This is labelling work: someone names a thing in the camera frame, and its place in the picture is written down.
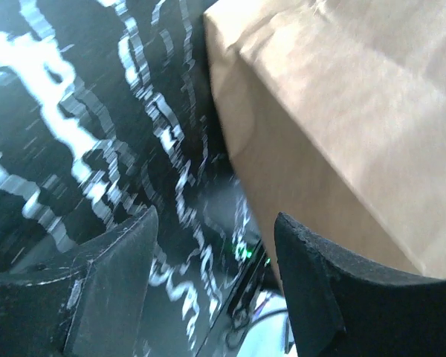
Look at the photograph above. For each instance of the brown paper bag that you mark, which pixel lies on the brown paper bag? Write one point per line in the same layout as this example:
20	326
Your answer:
334	112

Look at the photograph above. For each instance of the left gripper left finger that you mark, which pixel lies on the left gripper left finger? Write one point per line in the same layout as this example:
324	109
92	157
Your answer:
85	302

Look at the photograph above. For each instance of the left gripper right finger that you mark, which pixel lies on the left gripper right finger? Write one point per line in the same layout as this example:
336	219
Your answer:
342	304

